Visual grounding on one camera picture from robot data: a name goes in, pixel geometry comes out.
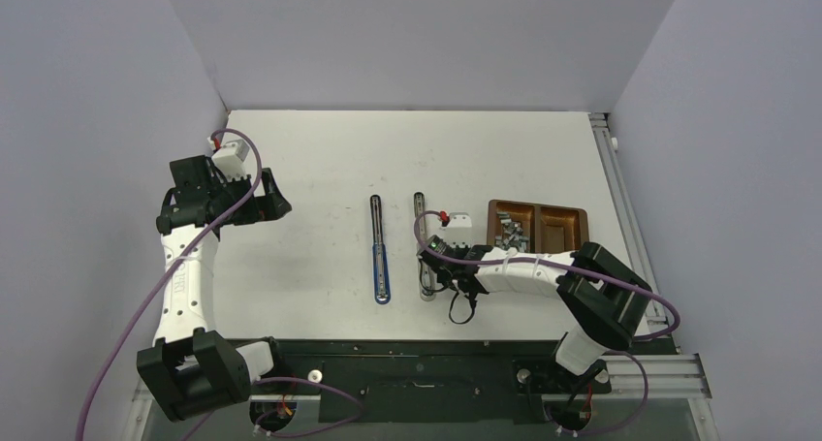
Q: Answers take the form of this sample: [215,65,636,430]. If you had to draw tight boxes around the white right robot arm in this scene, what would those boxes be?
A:
[418,236,651,391]

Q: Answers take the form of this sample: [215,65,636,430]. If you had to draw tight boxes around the aluminium rail frame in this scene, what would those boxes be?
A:
[131,111,720,441]

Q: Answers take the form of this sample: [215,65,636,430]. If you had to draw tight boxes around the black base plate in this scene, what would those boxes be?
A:
[251,340,640,424]

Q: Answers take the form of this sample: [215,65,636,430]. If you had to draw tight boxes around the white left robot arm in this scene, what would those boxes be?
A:
[136,156,291,422]

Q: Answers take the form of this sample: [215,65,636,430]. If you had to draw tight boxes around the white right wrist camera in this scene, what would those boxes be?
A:
[437,212,474,248]

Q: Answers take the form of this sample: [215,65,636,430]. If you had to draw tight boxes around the pile of grey staples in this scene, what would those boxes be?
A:
[494,211,530,252]

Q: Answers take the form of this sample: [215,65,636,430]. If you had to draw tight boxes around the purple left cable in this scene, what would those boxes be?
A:
[76,128,364,441]

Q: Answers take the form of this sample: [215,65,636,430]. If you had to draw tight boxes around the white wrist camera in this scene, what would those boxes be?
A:
[206,138,250,182]
[437,212,474,248]

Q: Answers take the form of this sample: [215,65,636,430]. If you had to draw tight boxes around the brown wooden tray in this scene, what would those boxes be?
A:
[487,200,589,254]

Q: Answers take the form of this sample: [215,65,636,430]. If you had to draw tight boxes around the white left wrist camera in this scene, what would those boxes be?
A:
[206,138,250,182]

